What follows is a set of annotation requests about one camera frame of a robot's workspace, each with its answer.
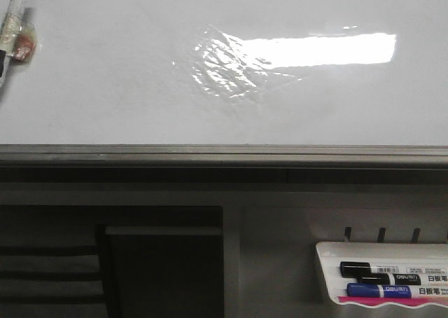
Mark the black whiteboard marker with tape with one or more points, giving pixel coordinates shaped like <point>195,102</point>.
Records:
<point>18,37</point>

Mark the black capped whiteboard marker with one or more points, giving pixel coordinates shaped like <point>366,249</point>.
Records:
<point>352,268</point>

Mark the blue capped whiteboard marker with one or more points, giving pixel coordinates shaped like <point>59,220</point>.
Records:
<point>395,291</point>

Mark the pink whiteboard marker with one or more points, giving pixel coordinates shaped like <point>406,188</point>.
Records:
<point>412,302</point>

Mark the dark metal hook left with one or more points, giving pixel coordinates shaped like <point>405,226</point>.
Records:
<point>347,234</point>

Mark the dark metal hook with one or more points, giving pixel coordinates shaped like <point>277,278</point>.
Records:
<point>381,235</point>
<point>415,235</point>
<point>347,234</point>

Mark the white plastic marker tray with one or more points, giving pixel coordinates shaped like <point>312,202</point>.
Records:
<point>329,255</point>

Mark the dark metal hook middle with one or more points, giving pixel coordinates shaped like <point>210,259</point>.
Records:
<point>381,235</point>

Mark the dark metal hook right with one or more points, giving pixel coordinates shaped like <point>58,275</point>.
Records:
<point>415,235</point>

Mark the white whiteboard with metal frame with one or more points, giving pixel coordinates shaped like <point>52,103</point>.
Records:
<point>291,89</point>

